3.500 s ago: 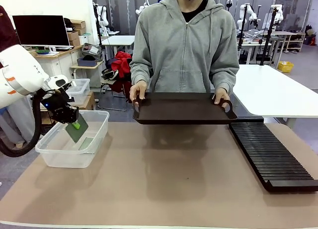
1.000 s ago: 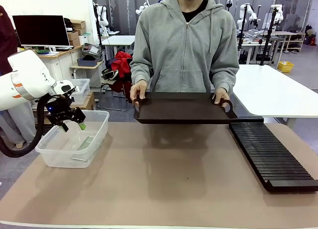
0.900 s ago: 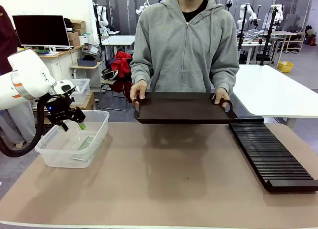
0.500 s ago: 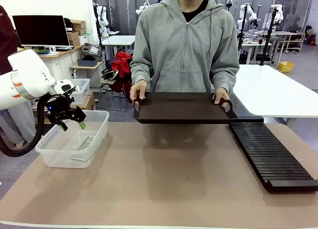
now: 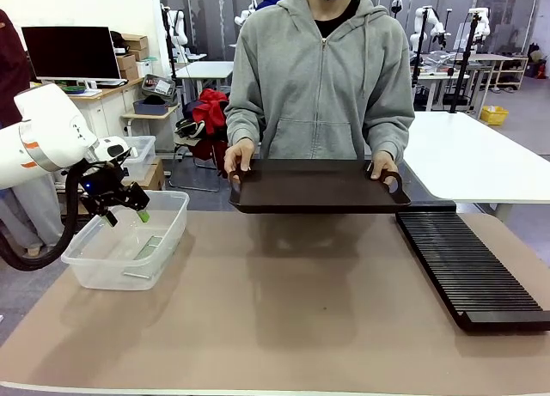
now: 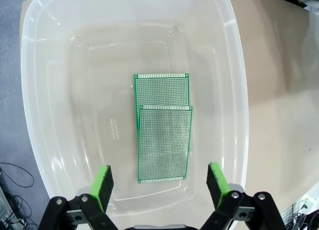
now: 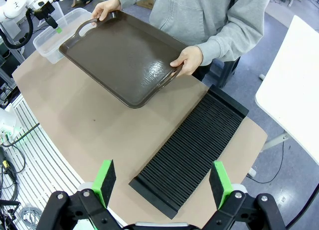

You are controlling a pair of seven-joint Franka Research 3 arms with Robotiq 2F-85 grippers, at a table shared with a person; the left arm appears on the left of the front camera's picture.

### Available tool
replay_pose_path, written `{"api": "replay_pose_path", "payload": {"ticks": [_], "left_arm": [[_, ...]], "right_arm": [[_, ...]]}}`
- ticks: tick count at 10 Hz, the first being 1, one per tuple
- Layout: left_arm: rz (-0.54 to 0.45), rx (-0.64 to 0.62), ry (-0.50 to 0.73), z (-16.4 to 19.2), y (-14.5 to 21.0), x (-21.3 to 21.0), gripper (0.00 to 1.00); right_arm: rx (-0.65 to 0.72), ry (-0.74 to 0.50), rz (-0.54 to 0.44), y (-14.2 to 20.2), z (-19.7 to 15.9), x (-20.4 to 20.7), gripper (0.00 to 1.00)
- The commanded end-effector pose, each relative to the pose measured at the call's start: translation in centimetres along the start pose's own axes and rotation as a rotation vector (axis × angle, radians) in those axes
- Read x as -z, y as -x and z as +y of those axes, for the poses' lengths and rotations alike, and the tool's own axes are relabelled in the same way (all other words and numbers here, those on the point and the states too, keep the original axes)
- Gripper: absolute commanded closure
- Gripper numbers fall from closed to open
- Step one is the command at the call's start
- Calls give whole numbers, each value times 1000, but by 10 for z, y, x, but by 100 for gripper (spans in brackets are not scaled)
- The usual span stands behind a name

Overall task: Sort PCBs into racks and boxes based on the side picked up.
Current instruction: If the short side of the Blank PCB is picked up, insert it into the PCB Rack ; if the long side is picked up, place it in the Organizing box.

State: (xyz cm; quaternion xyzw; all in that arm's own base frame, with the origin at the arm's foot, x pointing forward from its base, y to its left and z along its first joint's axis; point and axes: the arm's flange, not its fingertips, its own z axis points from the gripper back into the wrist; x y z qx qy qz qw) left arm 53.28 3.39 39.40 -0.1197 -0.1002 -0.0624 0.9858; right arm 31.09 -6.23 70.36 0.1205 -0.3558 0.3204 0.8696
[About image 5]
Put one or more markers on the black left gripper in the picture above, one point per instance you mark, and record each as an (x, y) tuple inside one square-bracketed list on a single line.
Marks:
[(105, 185)]

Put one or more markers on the dark brown plastic tray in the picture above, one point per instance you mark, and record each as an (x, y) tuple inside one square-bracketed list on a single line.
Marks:
[(318, 190)]

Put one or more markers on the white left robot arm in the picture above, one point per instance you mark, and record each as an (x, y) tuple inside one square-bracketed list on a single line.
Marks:
[(43, 134)]

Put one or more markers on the person's left forearm grey sleeve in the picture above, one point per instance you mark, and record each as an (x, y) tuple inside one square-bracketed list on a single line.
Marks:
[(393, 134)]

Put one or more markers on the person's right forearm grey sleeve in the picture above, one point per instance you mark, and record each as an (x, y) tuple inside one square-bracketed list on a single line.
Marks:
[(242, 127)]

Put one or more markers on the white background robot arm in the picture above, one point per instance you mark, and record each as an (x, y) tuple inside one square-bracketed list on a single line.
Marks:
[(432, 26), (178, 24), (480, 24), (246, 14)]

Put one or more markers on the person's right hand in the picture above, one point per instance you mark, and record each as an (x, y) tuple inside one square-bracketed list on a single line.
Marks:
[(242, 153)]

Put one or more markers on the person's left hand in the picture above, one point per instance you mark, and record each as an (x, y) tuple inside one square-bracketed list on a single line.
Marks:
[(386, 162)]

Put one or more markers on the cardboard box on floor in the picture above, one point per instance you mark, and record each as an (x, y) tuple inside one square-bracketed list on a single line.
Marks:
[(152, 177)]

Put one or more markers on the clear lidded storage bin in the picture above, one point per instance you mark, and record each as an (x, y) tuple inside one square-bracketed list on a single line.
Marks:
[(144, 153)]

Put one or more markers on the clear plastic box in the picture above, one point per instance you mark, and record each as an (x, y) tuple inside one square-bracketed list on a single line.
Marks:
[(107, 271)]

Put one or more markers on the black metal chair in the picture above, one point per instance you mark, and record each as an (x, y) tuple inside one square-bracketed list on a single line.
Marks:
[(202, 155)]

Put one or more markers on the small wooden side table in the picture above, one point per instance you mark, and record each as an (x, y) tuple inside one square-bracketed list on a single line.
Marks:
[(150, 117)]

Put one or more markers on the white desk with wooden top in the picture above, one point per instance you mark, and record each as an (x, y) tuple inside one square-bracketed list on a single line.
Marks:
[(107, 108)]

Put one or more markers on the dark grey bin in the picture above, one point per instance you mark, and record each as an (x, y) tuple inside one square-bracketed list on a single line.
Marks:
[(150, 108)]

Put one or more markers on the black and white bag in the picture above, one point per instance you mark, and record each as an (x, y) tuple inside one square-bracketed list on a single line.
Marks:
[(191, 127)]

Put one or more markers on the grey tool case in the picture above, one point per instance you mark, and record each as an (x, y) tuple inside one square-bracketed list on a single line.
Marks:
[(159, 86)]

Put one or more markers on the red jacket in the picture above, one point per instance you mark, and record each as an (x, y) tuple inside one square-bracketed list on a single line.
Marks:
[(208, 110)]

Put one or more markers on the green round dish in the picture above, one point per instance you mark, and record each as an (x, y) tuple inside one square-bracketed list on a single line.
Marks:
[(74, 89)]

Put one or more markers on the brown cardboard box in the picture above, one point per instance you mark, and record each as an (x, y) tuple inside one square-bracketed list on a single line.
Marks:
[(135, 41), (129, 73), (126, 62)]

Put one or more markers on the white background work table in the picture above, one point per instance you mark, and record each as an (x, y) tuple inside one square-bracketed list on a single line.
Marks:
[(202, 69)]

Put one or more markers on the black computer monitor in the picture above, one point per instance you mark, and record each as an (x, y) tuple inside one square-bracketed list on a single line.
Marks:
[(71, 52)]

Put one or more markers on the bystander in maroon top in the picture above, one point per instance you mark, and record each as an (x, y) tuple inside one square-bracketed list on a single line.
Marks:
[(13, 69)]

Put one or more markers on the grey hoodie torso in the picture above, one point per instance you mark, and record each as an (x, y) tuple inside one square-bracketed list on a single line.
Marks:
[(318, 82)]

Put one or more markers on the black tripod stand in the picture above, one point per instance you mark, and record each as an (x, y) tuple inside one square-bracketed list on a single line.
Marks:
[(419, 56), (465, 61)]

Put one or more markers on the white background lab table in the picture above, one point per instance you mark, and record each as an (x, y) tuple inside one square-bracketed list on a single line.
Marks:
[(434, 80)]

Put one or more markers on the black slotted PCB rack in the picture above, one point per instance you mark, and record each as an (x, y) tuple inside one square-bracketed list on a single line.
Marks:
[(468, 263)]

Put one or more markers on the large white table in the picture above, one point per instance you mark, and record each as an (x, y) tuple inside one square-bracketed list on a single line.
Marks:
[(472, 155)]

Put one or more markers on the yellow plastic basket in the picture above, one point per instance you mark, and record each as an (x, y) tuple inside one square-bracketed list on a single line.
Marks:
[(494, 116)]

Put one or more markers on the wooden shelf table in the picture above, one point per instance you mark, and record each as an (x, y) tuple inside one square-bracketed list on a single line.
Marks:
[(500, 67)]

